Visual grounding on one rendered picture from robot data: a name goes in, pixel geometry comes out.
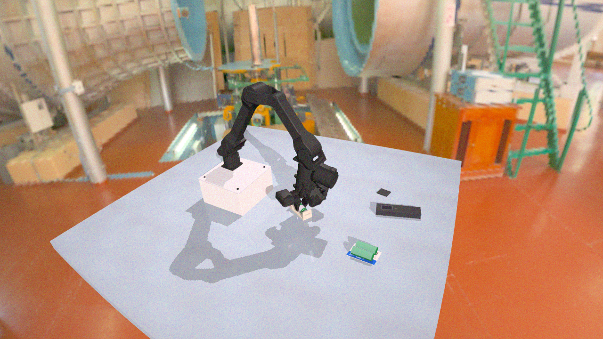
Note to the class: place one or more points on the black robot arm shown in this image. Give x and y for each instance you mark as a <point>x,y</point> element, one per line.
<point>306,145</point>

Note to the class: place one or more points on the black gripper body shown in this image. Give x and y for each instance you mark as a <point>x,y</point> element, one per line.
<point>286,198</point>

